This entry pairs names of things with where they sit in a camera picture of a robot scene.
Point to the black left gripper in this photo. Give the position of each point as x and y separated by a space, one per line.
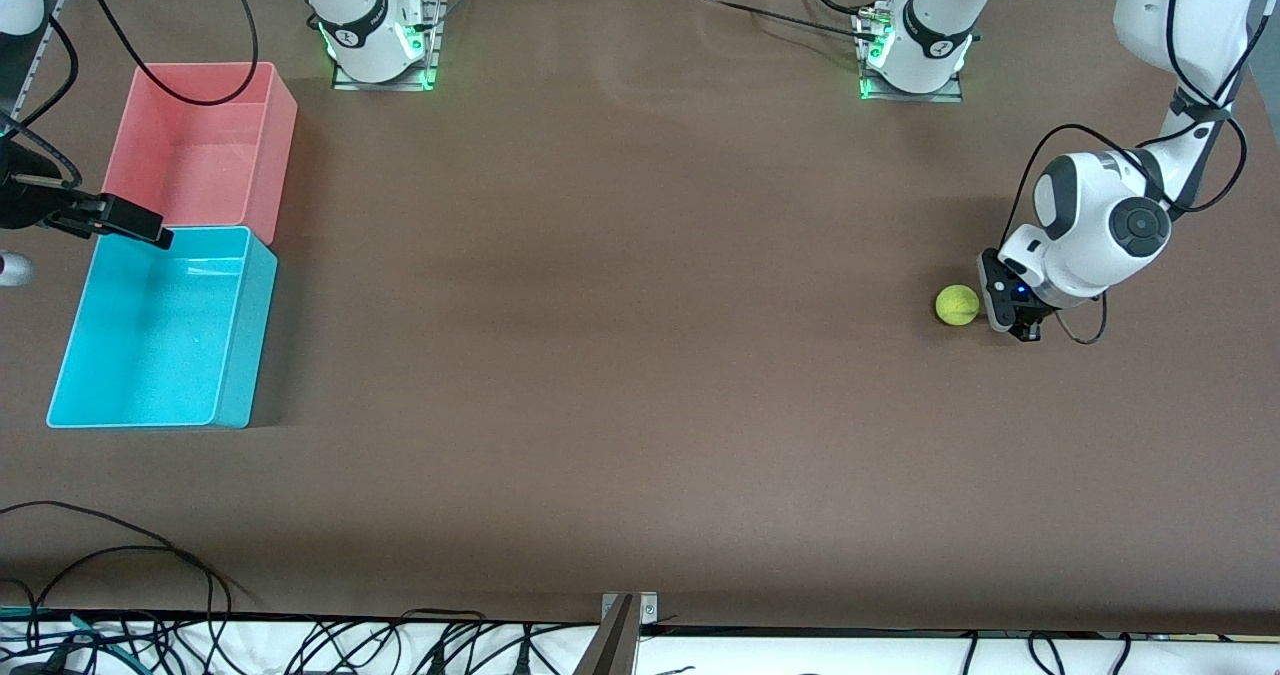
1024 329

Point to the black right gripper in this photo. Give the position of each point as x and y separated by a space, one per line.
28 206

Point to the yellow-green tennis ball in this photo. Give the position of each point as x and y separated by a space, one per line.
956 305

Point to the pink plastic bin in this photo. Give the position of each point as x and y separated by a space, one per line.
200 165

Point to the blue plastic bin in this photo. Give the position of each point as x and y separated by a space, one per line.
150 355

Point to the grey metal bar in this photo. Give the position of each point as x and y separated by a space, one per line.
610 650

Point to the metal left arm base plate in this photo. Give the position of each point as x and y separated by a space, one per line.
945 95

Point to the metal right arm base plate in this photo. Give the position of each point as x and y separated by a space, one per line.
345 82

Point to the metal mounting bracket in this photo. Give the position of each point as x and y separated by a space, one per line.
648 607

